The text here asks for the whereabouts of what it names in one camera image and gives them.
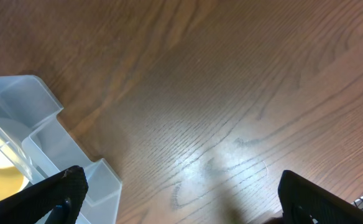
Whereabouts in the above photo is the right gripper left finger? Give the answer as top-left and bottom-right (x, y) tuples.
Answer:
(0, 166), (88, 224)

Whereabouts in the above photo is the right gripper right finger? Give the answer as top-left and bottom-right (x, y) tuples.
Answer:
(278, 170), (363, 224)

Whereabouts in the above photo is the yellow small bowl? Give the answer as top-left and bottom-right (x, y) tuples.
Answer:
(0, 167), (29, 201)

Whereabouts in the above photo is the clear plastic storage container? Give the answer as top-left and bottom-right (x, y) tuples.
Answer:
(0, 75), (122, 223)

